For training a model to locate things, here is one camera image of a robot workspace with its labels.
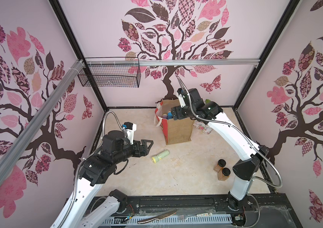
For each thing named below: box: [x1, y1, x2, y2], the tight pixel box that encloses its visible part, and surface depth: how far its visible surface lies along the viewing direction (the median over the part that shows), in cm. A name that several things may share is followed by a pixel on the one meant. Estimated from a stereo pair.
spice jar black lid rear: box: [217, 158, 227, 168], surface depth 81 cm
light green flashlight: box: [151, 149, 171, 164], surface depth 92 cm
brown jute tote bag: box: [154, 98, 195, 146], surface depth 92 cm
